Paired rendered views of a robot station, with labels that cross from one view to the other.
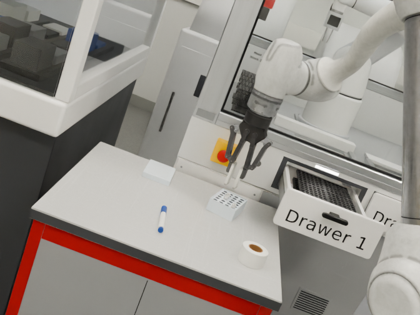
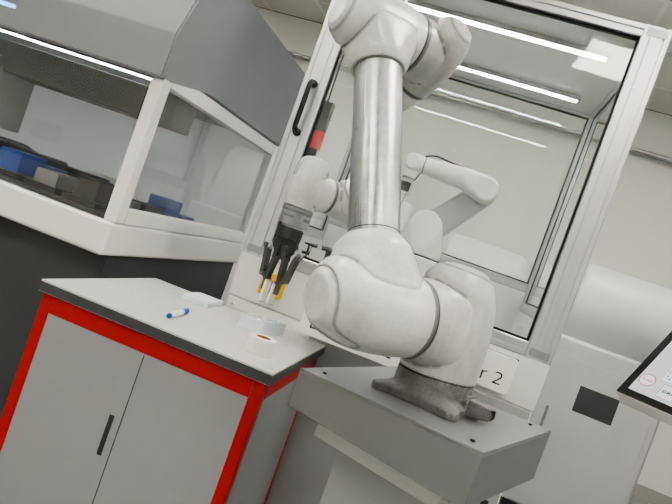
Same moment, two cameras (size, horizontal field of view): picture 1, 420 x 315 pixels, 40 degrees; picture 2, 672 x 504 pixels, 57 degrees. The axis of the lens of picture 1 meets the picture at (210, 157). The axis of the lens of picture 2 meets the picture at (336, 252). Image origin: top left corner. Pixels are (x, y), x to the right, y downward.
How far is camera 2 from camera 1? 0.69 m
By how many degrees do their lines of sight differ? 20
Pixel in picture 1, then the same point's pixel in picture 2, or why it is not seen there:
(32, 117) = (80, 236)
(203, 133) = (253, 268)
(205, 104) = (255, 239)
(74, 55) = (123, 178)
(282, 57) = (305, 169)
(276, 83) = (301, 193)
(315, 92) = (344, 208)
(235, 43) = (282, 179)
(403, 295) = (322, 279)
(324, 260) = not seen: hidden behind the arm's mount
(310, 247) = not seen: hidden behind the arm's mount
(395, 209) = not seen: hidden behind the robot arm
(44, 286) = (47, 366)
